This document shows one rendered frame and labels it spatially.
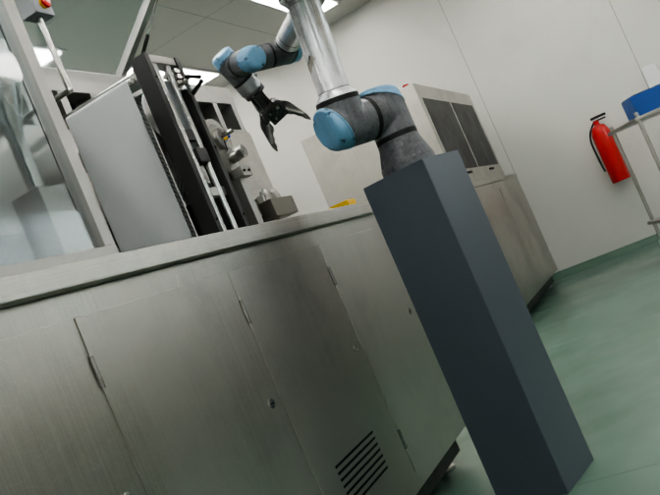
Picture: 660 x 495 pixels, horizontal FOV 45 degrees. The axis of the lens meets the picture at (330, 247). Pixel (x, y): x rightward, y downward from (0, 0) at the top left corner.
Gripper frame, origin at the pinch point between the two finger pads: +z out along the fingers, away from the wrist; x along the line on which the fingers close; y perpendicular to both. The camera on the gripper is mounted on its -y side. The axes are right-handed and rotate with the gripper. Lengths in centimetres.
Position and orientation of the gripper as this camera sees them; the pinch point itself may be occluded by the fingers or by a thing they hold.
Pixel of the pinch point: (294, 135)
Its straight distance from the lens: 262.8
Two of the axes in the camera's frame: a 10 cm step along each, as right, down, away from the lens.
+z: 6.4, 6.6, 4.1
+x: 7.2, -6.9, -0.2
